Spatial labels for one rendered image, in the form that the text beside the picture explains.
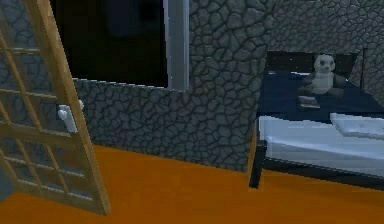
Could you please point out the black bed with blue blanket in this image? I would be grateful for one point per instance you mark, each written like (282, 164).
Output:
(300, 146)

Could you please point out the wooden glazed room door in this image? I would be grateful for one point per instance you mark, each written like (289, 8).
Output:
(63, 83)

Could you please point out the grey and white teddy bear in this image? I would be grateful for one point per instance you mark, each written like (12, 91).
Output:
(322, 80)

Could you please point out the white pillow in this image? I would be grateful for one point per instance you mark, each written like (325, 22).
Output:
(358, 126)

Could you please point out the dark window with grey frame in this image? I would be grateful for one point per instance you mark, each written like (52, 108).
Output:
(113, 40)

